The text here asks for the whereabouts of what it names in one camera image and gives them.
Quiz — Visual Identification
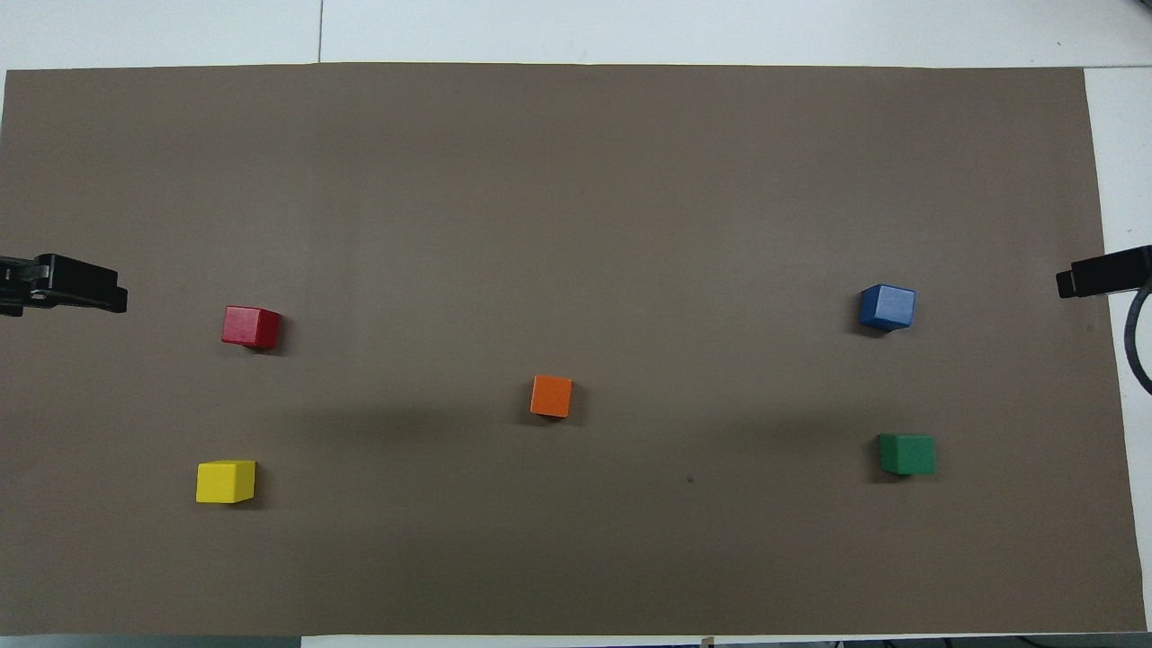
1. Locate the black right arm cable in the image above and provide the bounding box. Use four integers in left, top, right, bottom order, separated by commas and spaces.
1124, 285, 1152, 396

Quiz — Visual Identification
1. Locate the blue wooden block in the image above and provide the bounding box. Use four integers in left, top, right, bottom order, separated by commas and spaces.
858, 283, 917, 332

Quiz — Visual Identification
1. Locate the orange wooden block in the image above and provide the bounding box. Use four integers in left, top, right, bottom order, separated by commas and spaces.
529, 374, 574, 419

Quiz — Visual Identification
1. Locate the yellow wooden block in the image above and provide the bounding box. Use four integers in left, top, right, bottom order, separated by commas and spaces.
195, 459, 257, 505

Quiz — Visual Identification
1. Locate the red wooden block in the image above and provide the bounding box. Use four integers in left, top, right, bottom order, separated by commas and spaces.
221, 305, 282, 350

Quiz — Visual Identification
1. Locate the brown table mat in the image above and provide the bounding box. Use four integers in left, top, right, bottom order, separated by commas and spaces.
0, 61, 1148, 638

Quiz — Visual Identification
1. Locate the green wooden block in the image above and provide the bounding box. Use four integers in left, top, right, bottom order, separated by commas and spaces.
877, 433, 937, 476

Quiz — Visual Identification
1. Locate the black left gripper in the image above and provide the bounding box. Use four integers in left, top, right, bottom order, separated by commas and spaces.
0, 254, 129, 318

